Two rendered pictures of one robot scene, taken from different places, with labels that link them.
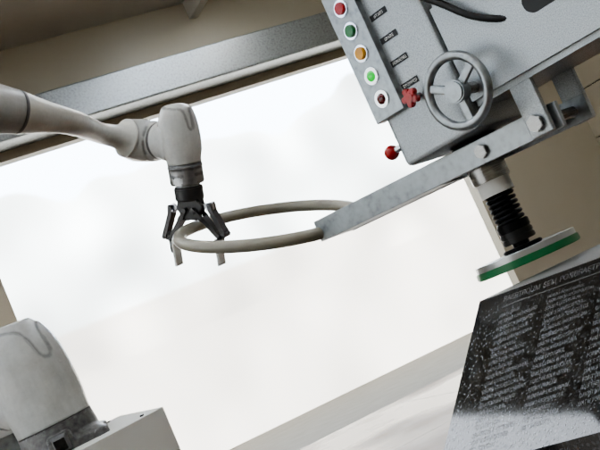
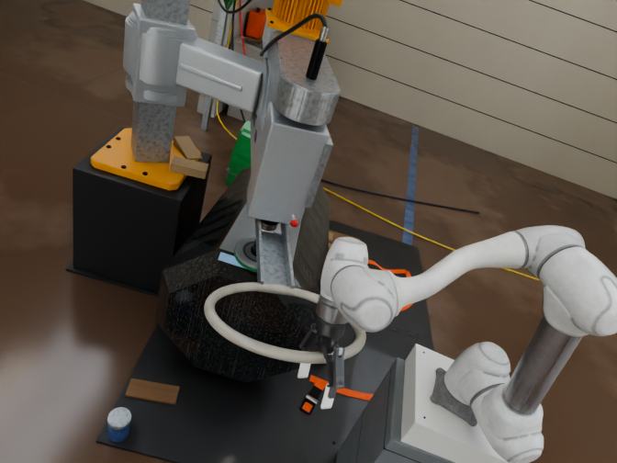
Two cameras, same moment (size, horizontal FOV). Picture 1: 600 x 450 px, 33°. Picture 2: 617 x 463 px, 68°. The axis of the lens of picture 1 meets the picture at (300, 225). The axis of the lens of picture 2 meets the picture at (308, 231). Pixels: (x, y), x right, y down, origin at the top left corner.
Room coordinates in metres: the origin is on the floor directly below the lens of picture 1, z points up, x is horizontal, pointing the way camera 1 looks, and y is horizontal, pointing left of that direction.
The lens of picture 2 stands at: (3.39, 0.50, 2.21)
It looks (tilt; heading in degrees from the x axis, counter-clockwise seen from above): 34 degrees down; 207
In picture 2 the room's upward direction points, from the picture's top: 20 degrees clockwise
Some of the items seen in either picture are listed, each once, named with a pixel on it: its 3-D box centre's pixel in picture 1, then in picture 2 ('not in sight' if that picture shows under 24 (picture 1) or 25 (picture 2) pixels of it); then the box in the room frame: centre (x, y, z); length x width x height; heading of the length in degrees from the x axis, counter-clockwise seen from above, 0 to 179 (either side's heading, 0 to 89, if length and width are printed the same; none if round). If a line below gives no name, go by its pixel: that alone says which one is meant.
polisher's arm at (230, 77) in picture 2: not in sight; (196, 63); (1.74, -1.27, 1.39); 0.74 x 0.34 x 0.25; 114
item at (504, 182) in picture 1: (495, 186); not in sight; (2.03, -0.39, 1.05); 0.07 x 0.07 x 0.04
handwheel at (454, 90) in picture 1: (468, 87); not in sight; (1.86, -0.39, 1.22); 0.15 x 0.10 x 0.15; 45
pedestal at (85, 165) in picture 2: not in sight; (143, 210); (1.82, -1.45, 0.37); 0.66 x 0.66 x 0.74; 32
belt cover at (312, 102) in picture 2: not in sight; (297, 66); (1.78, -0.64, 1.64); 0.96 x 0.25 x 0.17; 45
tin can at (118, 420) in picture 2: not in sight; (118, 424); (2.64, -0.47, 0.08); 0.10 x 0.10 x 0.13
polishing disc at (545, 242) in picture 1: (524, 251); (259, 253); (2.03, -0.39, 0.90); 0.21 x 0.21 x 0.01
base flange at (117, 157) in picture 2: not in sight; (149, 156); (1.82, -1.45, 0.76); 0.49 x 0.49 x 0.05; 32
